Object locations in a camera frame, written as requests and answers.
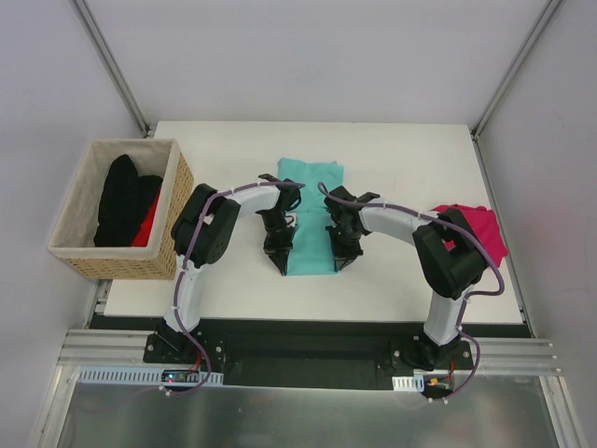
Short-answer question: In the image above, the teal t-shirt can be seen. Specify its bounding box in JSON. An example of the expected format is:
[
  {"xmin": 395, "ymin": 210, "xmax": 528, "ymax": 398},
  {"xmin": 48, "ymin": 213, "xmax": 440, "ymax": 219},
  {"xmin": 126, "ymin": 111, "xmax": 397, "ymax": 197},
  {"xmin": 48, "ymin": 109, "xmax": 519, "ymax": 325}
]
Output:
[{"xmin": 278, "ymin": 158, "xmax": 344, "ymax": 276}]

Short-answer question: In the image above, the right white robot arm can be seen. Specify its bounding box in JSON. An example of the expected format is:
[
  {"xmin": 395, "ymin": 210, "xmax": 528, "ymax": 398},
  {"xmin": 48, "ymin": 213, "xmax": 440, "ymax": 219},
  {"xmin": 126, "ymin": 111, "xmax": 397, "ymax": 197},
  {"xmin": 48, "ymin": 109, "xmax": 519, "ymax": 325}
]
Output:
[{"xmin": 318, "ymin": 182, "xmax": 490, "ymax": 371}]

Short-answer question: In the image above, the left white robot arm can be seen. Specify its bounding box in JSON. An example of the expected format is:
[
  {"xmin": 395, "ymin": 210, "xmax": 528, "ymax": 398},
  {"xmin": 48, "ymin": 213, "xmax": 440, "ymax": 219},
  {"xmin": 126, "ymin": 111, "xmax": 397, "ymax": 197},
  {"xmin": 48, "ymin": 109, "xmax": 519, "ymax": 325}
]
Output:
[{"xmin": 157, "ymin": 175, "xmax": 304, "ymax": 363}]

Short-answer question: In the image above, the red garment in basket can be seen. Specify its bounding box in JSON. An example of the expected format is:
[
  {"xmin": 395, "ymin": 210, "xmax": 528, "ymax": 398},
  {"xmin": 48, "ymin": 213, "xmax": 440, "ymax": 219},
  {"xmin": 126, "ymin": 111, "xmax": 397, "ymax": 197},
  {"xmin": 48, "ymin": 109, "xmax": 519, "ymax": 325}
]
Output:
[{"xmin": 131, "ymin": 190, "xmax": 160, "ymax": 247}]

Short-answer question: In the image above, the pink folded t-shirt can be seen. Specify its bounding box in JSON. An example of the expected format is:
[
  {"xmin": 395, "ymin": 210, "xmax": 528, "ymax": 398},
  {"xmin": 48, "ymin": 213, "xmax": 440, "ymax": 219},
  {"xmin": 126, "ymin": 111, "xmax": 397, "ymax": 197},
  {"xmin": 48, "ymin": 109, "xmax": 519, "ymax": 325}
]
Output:
[{"xmin": 433, "ymin": 204, "xmax": 508, "ymax": 267}]

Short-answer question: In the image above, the black garment in basket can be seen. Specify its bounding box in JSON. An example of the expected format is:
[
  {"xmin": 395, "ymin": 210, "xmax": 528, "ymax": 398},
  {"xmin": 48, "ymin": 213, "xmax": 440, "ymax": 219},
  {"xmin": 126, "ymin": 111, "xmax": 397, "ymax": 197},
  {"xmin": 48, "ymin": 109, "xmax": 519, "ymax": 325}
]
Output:
[{"xmin": 93, "ymin": 155, "xmax": 162, "ymax": 247}]

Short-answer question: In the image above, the wicker laundry basket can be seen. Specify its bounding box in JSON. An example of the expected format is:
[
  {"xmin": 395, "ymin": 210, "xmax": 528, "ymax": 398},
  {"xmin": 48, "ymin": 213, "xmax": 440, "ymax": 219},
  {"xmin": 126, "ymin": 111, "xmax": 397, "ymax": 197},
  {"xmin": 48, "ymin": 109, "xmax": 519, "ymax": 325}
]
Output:
[{"xmin": 48, "ymin": 139, "xmax": 194, "ymax": 280}]

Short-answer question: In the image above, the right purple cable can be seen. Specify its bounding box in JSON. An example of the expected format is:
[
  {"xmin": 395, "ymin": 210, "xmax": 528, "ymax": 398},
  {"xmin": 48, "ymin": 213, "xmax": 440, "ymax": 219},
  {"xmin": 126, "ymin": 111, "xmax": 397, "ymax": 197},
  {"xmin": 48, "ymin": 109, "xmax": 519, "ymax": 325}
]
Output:
[{"xmin": 317, "ymin": 180, "xmax": 506, "ymax": 405}]

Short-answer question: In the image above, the purple cable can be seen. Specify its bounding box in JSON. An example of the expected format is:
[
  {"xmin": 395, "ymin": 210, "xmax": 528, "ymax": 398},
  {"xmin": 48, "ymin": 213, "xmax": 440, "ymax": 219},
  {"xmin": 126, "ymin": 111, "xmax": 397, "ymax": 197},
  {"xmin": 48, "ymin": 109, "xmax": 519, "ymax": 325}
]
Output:
[
  {"xmin": 173, "ymin": 180, "xmax": 307, "ymax": 397},
  {"xmin": 317, "ymin": 180, "xmax": 506, "ymax": 405}
]

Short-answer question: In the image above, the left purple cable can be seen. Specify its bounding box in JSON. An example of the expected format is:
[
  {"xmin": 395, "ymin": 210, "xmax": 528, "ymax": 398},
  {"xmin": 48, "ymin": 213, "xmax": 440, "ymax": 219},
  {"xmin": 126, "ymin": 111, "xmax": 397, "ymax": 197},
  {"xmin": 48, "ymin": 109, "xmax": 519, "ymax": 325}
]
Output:
[{"xmin": 173, "ymin": 180, "xmax": 307, "ymax": 397}]

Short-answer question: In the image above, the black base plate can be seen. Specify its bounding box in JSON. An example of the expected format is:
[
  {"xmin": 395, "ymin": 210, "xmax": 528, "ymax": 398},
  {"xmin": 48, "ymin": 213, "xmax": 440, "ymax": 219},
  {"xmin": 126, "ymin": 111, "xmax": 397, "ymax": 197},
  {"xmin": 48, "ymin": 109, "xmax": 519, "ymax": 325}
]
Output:
[{"xmin": 143, "ymin": 318, "xmax": 474, "ymax": 390}]

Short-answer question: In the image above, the right white cable duct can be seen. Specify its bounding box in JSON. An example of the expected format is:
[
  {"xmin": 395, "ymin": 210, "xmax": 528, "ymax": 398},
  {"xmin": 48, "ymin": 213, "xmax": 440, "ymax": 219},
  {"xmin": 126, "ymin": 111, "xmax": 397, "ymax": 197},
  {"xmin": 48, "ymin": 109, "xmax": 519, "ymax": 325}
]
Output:
[{"xmin": 392, "ymin": 374, "xmax": 424, "ymax": 393}]

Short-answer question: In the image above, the white cable duct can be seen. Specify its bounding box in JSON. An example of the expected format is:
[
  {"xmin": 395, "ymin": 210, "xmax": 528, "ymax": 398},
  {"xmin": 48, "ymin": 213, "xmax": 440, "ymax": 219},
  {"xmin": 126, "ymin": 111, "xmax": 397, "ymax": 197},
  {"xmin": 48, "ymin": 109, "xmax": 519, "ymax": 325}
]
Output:
[
  {"xmin": 78, "ymin": 367, "xmax": 224, "ymax": 388},
  {"xmin": 392, "ymin": 374, "xmax": 424, "ymax": 393}
]

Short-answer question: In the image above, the aluminium rail frame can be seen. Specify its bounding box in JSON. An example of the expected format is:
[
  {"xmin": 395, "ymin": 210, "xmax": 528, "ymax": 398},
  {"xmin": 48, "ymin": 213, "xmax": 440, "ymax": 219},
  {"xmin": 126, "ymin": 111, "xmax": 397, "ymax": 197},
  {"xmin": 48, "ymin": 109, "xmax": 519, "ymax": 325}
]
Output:
[{"xmin": 58, "ymin": 329, "xmax": 562, "ymax": 376}]

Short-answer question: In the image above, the left white cable duct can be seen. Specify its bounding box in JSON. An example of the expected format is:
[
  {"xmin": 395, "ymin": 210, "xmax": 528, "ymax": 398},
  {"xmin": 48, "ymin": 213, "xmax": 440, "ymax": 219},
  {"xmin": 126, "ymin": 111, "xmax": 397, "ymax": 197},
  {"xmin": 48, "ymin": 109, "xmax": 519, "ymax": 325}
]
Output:
[{"xmin": 78, "ymin": 367, "xmax": 224, "ymax": 388}]

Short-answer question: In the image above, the left aluminium corner post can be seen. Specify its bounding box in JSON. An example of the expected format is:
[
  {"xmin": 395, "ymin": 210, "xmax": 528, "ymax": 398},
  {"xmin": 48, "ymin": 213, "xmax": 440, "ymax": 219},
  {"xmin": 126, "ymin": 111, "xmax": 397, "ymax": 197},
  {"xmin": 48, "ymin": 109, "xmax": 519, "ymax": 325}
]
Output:
[{"xmin": 70, "ymin": 0, "xmax": 151, "ymax": 137}]

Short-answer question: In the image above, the aluminium corner post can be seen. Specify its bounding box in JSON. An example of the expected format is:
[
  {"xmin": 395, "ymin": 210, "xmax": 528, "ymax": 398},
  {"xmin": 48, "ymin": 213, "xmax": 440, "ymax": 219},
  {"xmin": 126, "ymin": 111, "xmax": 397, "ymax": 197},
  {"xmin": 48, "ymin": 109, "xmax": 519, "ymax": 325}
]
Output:
[
  {"xmin": 70, "ymin": 0, "xmax": 151, "ymax": 137},
  {"xmin": 470, "ymin": 0, "xmax": 563, "ymax": 140}
]

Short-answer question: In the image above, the right aluminium corner post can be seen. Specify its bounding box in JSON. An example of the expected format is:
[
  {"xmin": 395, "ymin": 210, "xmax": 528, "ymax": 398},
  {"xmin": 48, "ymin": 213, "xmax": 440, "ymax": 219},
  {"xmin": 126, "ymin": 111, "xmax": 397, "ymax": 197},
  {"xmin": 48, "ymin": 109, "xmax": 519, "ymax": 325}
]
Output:
[{"xmin": 470, "ymin": 0, "xmax": 563, "ymax": 140}]

